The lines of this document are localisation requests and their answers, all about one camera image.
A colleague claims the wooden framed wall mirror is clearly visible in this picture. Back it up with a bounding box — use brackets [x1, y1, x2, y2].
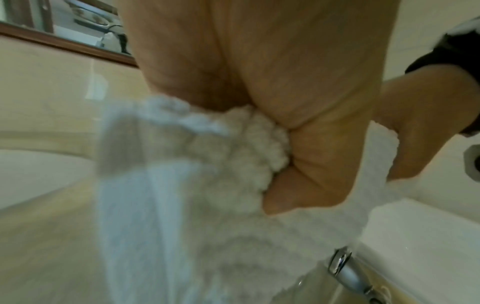
[0, 0, 138, 68]

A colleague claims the chrome towel ring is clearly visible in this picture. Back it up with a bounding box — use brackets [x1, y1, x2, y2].
[327, 245, 391, 304]

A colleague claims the white oval sink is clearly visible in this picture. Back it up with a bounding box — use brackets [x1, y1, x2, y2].
[0, 149, 95, 210]

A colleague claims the person's left hand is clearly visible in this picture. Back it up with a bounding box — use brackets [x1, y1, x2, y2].
[112, 0, 400, 216]

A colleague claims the white towel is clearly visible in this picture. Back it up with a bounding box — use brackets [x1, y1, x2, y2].
[93, 95, 406, 304]

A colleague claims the person's right hand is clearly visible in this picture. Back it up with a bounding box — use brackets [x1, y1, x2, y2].
[372, 63, 479, 182]

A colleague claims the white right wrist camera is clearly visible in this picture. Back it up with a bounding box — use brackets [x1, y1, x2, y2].
[462, 145, 480, 182]

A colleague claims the black right wrist marker band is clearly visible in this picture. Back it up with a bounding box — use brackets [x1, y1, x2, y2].
[404, 16, 480, 138]

